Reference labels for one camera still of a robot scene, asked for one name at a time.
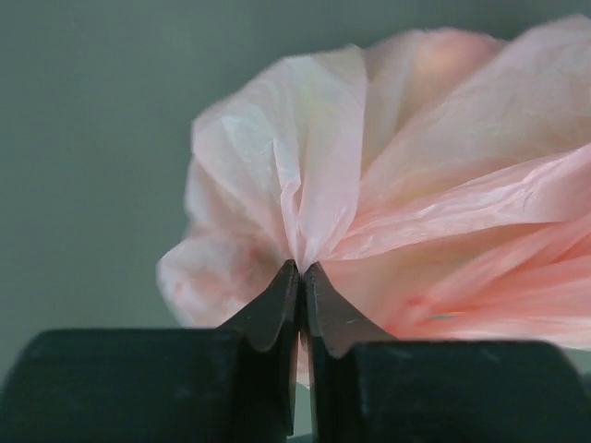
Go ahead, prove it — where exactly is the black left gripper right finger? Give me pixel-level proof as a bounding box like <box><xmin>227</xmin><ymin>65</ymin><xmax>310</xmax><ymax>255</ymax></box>
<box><xmin>302</xmin><ymin>264</ymin><xmax>590</xmax><ymax>442</ymax></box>

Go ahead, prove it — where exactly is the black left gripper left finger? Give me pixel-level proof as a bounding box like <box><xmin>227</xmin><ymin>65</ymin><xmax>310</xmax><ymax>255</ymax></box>
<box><xmin>1</xmin><ymin>261</ymin><xmax>299</xmax><ymax>442</ymax></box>

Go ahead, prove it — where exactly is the pink plastic bag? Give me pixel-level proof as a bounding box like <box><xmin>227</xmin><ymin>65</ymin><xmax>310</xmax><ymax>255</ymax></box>
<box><xmin>157</xmin><ymin>16</ymin><xmax>590</xmax><ymax>350</ymax></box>

